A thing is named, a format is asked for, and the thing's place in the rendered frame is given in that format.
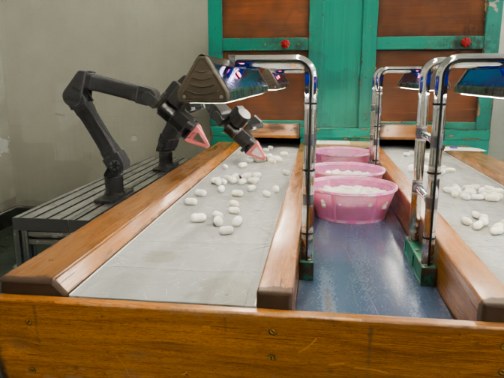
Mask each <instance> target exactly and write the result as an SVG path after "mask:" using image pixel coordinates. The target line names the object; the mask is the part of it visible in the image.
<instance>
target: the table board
mask: <svg viewBox="0 0 504 378"><path fill-rule="evenodd" d="M0 371H1V375H2V377H3V378H504V322H482V321H469V320H456V319H431V318H418V317H405V316H380V315H367V314H354V313H329V312H316V311H303V310H277V309H264V308H251V307H226V306H213V305H200V304H175V303H161V302H148V301H123V300H110V299H97V298H72V297H59V296H46V295H20V294H7V293H0Z"/></svg>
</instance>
